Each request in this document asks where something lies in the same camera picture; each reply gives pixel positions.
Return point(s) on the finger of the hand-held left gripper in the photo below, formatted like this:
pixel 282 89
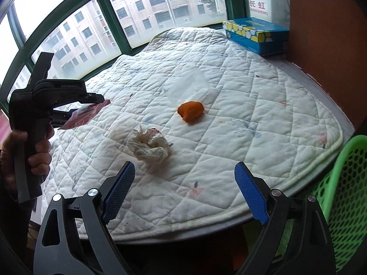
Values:
pixel 94 98
pixel 61 117

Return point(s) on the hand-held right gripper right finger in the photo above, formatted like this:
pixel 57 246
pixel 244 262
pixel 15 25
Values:
pixel 252 192

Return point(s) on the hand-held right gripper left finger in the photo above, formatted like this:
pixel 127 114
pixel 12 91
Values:
pixel 119 189

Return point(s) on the pink wrapper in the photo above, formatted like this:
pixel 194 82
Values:
pixel 83 116

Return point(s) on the tissue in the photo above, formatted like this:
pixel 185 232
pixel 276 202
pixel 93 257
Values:
pixel 149 146

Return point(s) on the green perforated plastic basket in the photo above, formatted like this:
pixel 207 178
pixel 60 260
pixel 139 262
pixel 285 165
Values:
pixel 349 192

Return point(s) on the person's left hand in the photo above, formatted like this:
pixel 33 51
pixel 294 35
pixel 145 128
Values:
pixel 8 154

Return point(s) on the white quilted mat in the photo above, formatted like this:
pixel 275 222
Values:
pixel 243 106

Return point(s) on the clear plastic bag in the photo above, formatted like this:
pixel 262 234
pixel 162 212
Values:
pixel 189 83

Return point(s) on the building outside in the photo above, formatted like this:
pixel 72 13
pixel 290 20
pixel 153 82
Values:
pixel 157 5

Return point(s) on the blue and yellow tissue box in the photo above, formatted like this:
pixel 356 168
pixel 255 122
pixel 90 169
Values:
pixel 252 34

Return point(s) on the brown wooden cabinet panel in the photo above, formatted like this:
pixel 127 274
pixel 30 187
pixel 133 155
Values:
pixel 329 48

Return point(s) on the green window frame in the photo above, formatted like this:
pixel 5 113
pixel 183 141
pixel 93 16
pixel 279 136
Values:
pixel 233 0

